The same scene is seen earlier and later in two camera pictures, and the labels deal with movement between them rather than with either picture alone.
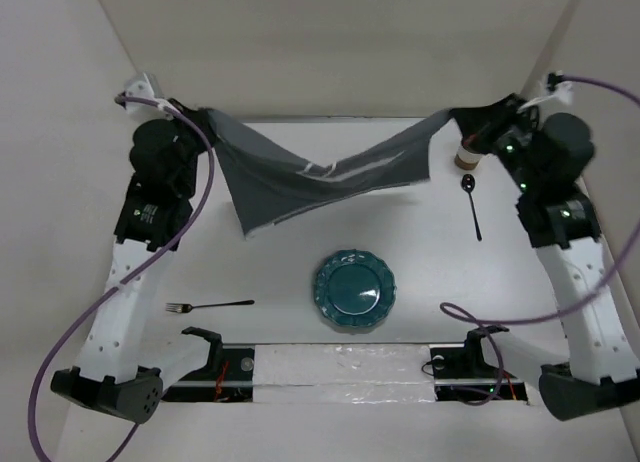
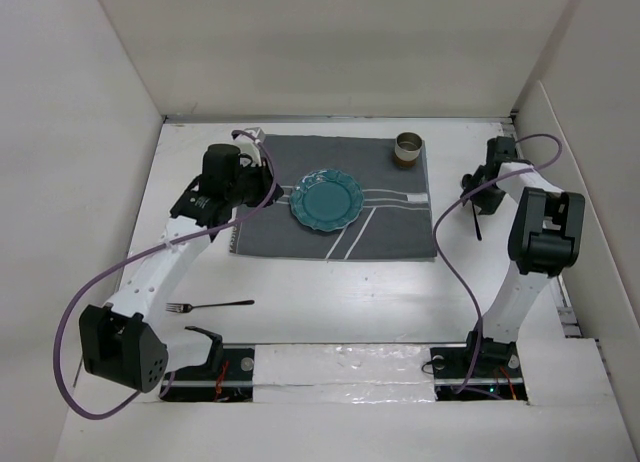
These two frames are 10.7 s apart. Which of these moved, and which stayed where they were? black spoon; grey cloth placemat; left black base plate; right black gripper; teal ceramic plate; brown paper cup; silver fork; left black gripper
Moved: brown paper cup; right black gripper; teal ceramic plate; grey cloth placemat; left black gripper
Stayed: black spoon; left black base plate; silver fork
